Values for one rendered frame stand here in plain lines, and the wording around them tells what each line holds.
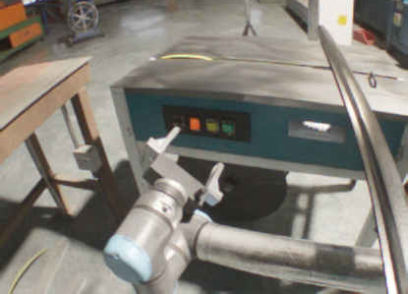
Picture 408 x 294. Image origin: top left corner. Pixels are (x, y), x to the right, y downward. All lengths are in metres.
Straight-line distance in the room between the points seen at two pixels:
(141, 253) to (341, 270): 0.34
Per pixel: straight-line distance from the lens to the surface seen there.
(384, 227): 0.43
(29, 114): 0.86
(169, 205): 0.54
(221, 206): 1.27
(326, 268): 0.53
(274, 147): 0.79
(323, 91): 0.77
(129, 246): 0.48
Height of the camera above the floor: 1.05
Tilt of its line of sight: 34 degrees down
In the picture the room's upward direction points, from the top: 7 degrees counter-clockwise
